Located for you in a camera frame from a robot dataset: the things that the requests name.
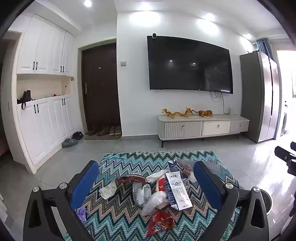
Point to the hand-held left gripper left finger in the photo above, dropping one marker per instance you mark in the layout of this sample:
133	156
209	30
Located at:
84	183

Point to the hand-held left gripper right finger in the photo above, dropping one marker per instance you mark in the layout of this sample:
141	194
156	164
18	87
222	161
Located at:
205	183

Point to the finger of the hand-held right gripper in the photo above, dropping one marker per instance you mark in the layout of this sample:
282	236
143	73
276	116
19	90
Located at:
282	154

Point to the clear plastic bag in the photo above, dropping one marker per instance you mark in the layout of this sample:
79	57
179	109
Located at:
187	172

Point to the white tissue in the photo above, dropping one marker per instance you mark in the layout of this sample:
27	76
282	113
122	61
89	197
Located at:
107	191

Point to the large white blue milk carton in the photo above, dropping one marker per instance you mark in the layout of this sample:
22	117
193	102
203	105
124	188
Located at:
178	192

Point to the purple wrapper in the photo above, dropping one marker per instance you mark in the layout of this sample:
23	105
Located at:
81	215

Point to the white blue torn packet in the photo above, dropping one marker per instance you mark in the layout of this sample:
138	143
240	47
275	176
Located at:
172	165

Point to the red and white packet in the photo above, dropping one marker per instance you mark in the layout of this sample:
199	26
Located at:
160	185

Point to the white trash bin black rim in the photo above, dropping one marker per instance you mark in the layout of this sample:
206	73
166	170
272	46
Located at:
268	201

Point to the brown snack wrapper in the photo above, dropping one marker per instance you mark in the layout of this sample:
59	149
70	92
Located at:
131	179

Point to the white paper napkin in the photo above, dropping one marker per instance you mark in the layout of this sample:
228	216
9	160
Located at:
155	176

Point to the white plastic bag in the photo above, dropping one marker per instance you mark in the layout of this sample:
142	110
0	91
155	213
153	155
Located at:
152	202

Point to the silver white wrapper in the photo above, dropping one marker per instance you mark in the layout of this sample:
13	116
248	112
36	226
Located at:
141	194

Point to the red snack packet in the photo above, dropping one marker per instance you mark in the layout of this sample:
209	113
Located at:
159	222

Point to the white washing machine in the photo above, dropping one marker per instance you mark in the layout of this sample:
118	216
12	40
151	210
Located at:
284	120

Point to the pair of grey slippers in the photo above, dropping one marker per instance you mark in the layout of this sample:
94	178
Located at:
69	143

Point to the pair of black shoes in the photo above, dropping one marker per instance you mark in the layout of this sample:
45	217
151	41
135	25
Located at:
77	136

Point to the brown doormat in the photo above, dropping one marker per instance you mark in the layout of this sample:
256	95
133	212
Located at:
103	137

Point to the brown shoe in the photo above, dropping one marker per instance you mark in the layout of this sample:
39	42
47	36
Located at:
92	131
103	131

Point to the white television stand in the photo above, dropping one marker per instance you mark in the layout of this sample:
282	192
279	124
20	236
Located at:
196	127

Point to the grey double-door refrigerator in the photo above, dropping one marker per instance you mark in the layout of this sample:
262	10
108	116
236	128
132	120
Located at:
261	99

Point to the beige sneaker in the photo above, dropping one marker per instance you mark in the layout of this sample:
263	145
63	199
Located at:
118	131
112	131

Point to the zigzag patterned knitted blanket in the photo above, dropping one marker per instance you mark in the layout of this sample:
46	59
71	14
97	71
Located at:
129	222

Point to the white hallway cabinet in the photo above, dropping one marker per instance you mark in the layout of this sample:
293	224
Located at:
44	129

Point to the golden tiger figurine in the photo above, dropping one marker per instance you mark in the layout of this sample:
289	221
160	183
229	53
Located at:
204	113

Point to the golden dragon figurine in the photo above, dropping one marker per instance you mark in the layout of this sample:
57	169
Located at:
175	113

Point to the dark brown entrance door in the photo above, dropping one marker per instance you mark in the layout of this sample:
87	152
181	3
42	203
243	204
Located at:
101	92

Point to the black handbag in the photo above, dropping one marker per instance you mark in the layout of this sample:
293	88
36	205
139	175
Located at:
26	97

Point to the blue curtain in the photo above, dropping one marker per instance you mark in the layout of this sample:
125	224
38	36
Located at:
264	48

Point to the large black wall television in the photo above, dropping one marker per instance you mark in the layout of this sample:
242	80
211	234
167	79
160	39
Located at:
189	64

